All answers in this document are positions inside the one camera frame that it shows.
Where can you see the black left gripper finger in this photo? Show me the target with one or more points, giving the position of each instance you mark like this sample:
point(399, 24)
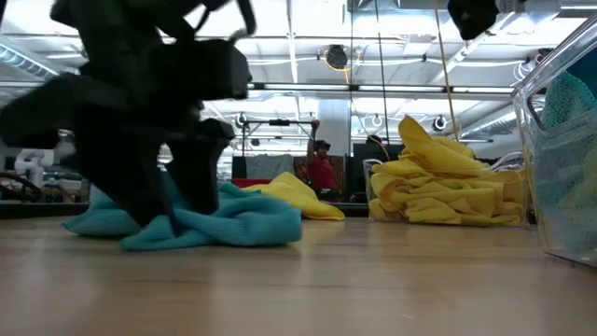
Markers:
point(126, 177)
point(200, 163)

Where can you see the light blue microfiber towel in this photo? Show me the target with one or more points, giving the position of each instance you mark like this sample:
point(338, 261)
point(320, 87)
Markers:
point(242, 224)

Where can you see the yellow microfiber towel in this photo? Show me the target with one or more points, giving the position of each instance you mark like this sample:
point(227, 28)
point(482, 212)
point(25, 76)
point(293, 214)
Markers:
point(434, 212)
point(434, 149)
point(298, 196)

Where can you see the teal microfiber towel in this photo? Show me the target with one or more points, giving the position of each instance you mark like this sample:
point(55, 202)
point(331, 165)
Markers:
point(566, 100)

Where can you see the clear plastic basket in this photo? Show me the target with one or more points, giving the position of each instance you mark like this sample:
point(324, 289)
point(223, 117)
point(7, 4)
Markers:
point(366, 186)
point(529, 140)

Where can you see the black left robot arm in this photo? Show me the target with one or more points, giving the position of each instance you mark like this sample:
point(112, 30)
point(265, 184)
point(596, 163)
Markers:
point(116, 28)

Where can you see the gray fabric panel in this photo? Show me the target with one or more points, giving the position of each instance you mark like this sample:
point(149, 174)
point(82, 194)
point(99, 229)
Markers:
point(270, 167)

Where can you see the white machine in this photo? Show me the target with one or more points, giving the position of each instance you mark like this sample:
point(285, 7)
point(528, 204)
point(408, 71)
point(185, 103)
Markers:
point(32, 165)

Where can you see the person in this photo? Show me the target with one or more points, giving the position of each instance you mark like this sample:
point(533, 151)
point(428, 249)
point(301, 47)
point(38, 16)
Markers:
point(323, 175)
point(374, 140)

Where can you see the long ceiling light bar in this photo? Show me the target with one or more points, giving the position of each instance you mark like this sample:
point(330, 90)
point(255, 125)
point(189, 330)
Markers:
point(303, 87)

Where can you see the black metal rig frame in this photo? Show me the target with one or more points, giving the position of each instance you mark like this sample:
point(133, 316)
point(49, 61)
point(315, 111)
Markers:
point(280, 122)

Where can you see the black aluminium table frame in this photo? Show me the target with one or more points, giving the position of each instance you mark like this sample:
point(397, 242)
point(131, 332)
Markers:
point(42, 210)

